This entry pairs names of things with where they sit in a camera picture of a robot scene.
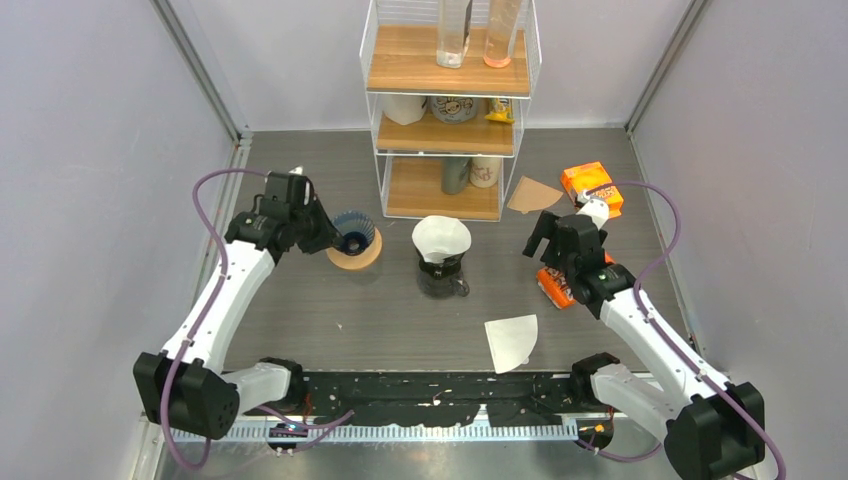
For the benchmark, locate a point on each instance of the clear pink bottom bottle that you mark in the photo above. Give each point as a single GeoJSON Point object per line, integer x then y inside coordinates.
{"type": "Point", "coordinates": [501, 32]}

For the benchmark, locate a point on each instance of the yellow snack packet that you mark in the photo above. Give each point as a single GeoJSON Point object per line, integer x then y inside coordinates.
{"type": "Point", "coordinates": [500, 110]}

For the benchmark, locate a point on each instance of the grey glass coffee server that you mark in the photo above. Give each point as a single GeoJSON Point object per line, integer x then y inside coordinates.
{"type": "Point", "coordinates": [444, 287]}

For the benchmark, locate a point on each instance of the white wire wooden shelf rack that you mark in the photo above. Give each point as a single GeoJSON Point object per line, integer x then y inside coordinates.
{"type": "Point", "coordinates": [397, 54]}

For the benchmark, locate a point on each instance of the white jug on shelf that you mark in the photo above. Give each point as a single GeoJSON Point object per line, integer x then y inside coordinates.
{"type": "Point", "coordinates": [404, 109]}

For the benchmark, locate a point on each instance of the dark green coffee dripper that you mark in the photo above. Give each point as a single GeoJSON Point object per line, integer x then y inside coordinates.
{"type": "Point", "coordinates": [450, 266]}

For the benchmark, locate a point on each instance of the orange snack packet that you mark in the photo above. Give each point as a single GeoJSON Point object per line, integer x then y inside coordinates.
{"type": "Point", "coordinates": [553, 284]}

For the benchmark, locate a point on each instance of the white paper coffee filter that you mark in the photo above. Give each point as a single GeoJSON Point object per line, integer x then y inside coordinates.
{"type": "Point", "coordinates": [438, 237]}

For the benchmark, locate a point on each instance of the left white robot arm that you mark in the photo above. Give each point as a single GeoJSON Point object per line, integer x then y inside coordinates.
{"type": "Point", "coordinates": [184, 386]}

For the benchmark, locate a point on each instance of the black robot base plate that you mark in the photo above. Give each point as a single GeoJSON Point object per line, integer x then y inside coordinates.
{"type": "Point", "coordinates": [441, 399]}

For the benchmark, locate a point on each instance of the brown tape roll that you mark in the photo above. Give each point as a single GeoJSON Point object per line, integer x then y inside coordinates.
{"type": "Point", "coordinates": [360, 262]}

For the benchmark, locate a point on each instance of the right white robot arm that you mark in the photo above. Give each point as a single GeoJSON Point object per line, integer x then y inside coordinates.
{"type": "Point", "coordinates": [708, 426]}

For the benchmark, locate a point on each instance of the cartoon printed round tin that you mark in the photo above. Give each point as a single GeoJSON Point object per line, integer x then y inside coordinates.
{"type": "Point", "coordinates": [452, 109]}

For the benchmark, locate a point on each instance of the clear glass bottle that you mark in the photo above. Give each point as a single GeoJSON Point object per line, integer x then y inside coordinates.
{"type": "Point", "coordinates": [453, 32]}

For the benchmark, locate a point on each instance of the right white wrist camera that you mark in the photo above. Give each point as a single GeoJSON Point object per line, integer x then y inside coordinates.
{"type": "Point", "coordinates": [593, 207]}

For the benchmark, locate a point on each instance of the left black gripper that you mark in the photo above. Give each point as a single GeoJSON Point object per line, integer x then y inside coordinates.
{"type": "Point", "coordinates": [327, 235]}

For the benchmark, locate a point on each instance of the brown paper coffee filter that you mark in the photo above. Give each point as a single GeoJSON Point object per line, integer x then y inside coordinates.
{"type": "Point", "coordinates": [531, 195]}

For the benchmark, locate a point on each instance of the blue plastic funnel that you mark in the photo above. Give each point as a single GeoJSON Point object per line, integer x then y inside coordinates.
{"type": "Point", "coordinates": [357, 232]}

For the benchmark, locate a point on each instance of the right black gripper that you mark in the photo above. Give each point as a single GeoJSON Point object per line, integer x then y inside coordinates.
{"type": "Point", "coordinates": [547, 227]}

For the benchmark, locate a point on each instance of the orange yellow box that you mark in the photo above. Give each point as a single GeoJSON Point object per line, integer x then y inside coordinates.
{"type": "Point", "coordinates": [592, 177]}

